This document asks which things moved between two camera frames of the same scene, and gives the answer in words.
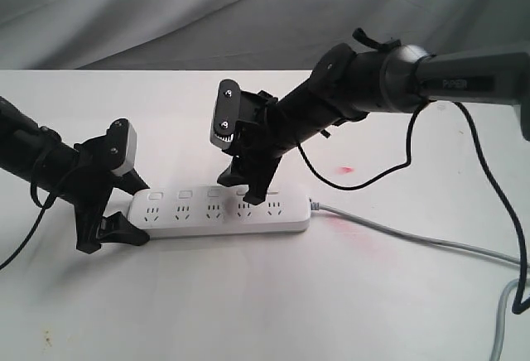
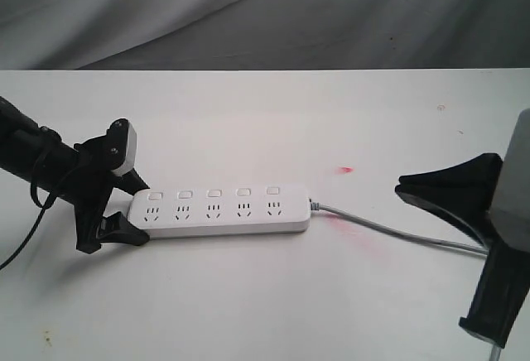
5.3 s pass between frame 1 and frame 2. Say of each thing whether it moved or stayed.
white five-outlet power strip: stayed
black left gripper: stayed
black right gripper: moved
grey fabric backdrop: stayed
